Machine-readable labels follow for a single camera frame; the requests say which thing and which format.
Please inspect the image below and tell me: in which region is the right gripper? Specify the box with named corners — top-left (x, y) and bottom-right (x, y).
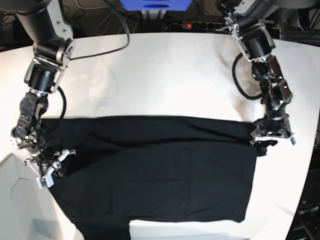
top-left (24, 147), bottom-right (77, 178)

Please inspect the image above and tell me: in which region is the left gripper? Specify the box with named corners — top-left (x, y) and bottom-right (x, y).
top-left (250, 113), bottom-right (293, 157)

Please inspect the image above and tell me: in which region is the black T-shirt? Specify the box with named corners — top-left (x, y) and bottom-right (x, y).
top-left (44, 116), bottom-right (257, 240)

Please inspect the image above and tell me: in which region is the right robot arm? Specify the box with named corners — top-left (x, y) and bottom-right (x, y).
top-left (0, 0), bottom-right (74, 181)

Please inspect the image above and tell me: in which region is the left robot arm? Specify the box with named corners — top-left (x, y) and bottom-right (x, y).
top-left (216, 0), bottom-right (295, 156)

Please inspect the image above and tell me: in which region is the black power strip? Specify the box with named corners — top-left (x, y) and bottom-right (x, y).
top-left (164, 21), bottom-right (223, 33)

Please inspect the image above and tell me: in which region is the blue plastic box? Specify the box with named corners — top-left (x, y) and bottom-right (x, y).
top-left (120, 0), bottom-right (193, 11)

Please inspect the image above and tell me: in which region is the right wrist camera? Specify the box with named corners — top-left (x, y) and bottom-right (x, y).
top-left (36, 175), bottom-right (55, 189)

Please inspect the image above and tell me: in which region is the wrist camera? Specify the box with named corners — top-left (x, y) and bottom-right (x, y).
top-left (289, 135), bottom-right (296, 146)
top-left (36, 175), bottom-right (55, 189)

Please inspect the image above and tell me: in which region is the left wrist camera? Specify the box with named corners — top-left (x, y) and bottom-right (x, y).
top-left (289, 135), bottom-right (296, 146)

